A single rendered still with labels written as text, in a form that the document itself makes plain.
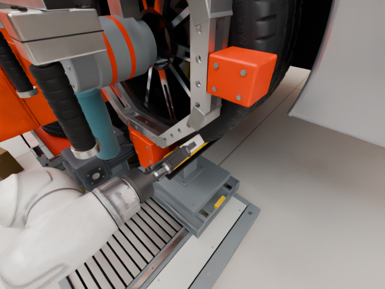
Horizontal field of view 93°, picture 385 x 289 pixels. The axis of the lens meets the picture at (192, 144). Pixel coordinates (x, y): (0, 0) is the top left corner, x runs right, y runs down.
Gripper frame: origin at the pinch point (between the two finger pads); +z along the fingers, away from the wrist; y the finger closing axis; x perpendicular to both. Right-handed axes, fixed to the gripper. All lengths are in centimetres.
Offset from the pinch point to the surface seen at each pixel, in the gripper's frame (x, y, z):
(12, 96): 47, -43, -26
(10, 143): 69, -159, -41
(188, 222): -31.8, -34.6, -0.2
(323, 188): -75, -16, 78
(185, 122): 6.1, 6.2, -2.7
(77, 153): 10.9, 6.5, -25.0
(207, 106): 6.3, 14.3, -2.0
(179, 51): 22.5, 6.2, 7.8
